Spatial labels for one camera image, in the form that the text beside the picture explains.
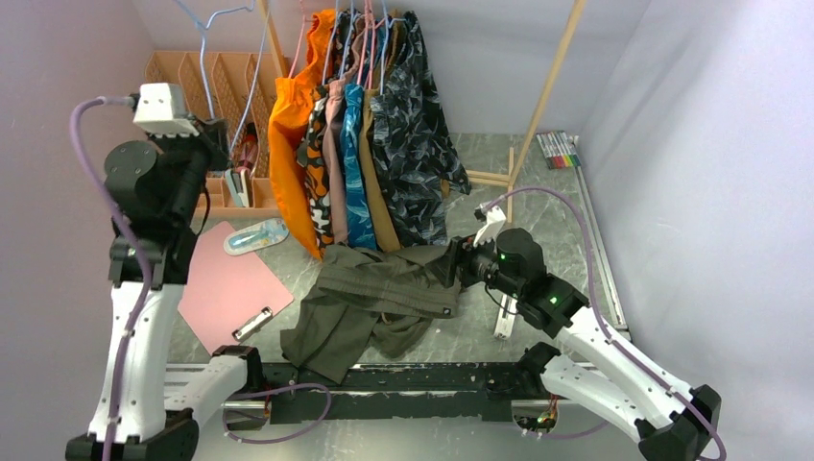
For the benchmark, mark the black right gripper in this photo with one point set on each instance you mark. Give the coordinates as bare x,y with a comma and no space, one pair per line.
463,254

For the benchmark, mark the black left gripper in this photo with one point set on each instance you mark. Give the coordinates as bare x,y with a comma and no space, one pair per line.
212,140

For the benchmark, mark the olive green shorts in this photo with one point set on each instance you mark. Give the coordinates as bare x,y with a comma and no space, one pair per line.
364,298

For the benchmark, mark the blue wire hanger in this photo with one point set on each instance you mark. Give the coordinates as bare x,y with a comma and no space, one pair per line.
203,28

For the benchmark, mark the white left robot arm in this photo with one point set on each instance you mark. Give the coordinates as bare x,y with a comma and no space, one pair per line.
153,186

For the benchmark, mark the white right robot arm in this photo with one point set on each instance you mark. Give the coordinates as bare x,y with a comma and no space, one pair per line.
585,360

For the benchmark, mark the dark leaf-print shorts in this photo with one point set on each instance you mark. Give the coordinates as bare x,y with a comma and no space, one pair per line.
412,147

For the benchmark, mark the orange hanging shorts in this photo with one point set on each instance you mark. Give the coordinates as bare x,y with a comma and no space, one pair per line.
287,127

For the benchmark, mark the black orange patterned shorts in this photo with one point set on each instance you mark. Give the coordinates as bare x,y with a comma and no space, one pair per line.
318,184

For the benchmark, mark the blue patterned shorts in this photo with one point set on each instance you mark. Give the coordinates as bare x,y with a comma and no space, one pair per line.
360,225

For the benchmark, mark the pink hanging shorts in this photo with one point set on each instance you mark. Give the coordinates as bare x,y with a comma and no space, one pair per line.
347,53

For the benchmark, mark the brown hanging shorts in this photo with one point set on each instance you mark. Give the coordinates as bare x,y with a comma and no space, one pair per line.
383,227

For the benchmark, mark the white stapler on table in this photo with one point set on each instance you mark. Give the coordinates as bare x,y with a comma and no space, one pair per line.
505,320

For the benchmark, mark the peach desk organizer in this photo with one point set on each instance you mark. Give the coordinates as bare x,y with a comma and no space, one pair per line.
239,87

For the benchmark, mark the blue correction tape package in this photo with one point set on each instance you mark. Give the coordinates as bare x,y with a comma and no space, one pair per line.
256,237

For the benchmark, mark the pink clipboard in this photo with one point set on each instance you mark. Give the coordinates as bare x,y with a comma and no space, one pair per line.
225,291

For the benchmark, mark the set of coloured markers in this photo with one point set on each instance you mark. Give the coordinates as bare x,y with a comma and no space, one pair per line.
559,149

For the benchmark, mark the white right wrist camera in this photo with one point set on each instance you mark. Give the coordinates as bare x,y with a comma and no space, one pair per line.
493,220

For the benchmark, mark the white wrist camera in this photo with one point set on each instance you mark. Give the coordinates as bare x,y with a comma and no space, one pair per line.
493,220
161,111

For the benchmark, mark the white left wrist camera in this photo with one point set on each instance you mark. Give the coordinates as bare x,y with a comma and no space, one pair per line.
161,111

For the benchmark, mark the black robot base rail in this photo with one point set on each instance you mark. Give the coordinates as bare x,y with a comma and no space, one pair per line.
490,391

